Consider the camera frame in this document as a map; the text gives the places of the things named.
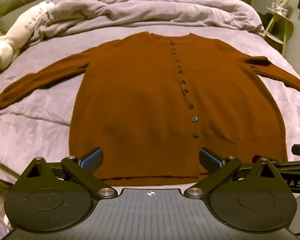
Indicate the yellow side table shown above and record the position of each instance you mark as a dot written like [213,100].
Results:
[286,27]

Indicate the green pillow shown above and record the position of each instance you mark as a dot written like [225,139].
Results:
[12,5]

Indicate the dark cloth pile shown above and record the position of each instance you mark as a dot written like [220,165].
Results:
[263,17]

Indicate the brown knit cardigan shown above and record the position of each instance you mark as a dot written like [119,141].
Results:
[140,92]

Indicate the purple duvet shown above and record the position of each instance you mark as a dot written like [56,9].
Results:
[140,10]

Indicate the bed with purple sheet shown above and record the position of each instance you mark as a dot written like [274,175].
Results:
[40,130]

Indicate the white plush toy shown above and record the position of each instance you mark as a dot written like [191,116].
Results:
[20,30]

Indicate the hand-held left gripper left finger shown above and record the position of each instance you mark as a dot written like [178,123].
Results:
[92,159]

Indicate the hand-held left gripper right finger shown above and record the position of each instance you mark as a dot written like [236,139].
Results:
[210,160]

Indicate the small pink gift boxes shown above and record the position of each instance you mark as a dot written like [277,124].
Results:
[280,8]

